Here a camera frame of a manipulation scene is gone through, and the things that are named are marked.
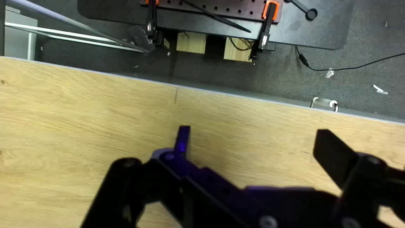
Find black round-tipped rod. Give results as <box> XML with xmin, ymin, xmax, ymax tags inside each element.
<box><xmin>285</xmin><ymin>0</ymin><xmax>318</xmax><ymax>22</ymax></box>

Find grey metal tripod leg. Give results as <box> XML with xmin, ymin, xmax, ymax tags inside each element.
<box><xmin>3</xmin><ymin>21</ymin><xmax>146</xmax><ymax>55</ymax></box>
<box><xmin>5</xmin><ymin>0</ymin><xmax>149</xmax><ymax>55</ymax></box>

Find black floor cable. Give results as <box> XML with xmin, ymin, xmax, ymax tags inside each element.
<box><xmin>293</xmin><ymin>45</ymin><xmax>405</xmax><ymax>74</ymax></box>

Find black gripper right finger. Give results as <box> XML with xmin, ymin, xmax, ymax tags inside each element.
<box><xmin>312</xmin><ymin>128</ymin><xmax>405</xmax><ymax>228</ymax></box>

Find metal cabinet handle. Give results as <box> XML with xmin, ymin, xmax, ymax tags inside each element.
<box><xmin>310</xmin><ymin>97</ymin><xmax>340</xmax><ymax>113</ymax></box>

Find light wooden block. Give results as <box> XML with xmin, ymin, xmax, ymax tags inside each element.
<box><xmin>174</xmin><ymin>32</ymin><xmax>208</xmax><ymax>56</ymax></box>
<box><xmin>222</xmin><ymin>37</ymin><xmax>254</xmax><ymax>65</ymax></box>

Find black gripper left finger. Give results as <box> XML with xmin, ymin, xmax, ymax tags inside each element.
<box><xmin>80</xmin><ymin>126</ymin><xmax>270</xmax><ymax>228</ymax></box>

